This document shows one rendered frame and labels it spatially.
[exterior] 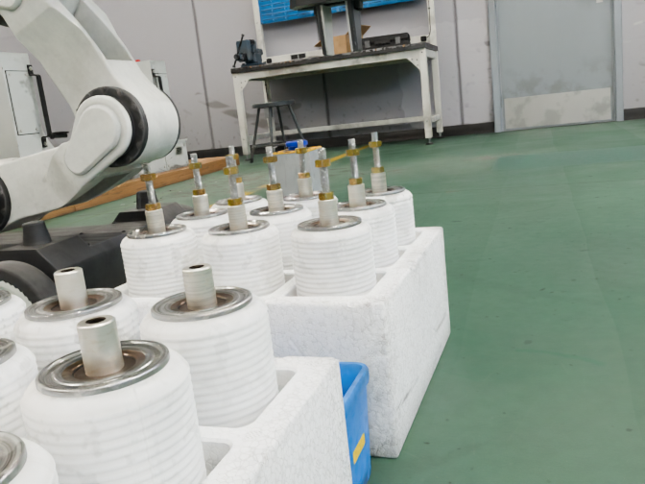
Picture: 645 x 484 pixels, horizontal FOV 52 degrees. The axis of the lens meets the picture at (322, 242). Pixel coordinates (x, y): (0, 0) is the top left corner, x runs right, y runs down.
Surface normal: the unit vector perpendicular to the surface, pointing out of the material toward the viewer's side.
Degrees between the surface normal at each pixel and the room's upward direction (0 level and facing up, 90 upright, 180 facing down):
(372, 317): 90
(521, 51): 90
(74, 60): 90
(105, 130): 90
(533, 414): 0
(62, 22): 113
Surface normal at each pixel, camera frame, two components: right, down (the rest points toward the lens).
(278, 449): 0.94, -0.04
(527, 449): -0.11, -0.97
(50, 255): 0.60, -0.71
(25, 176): -0.30, 0.22
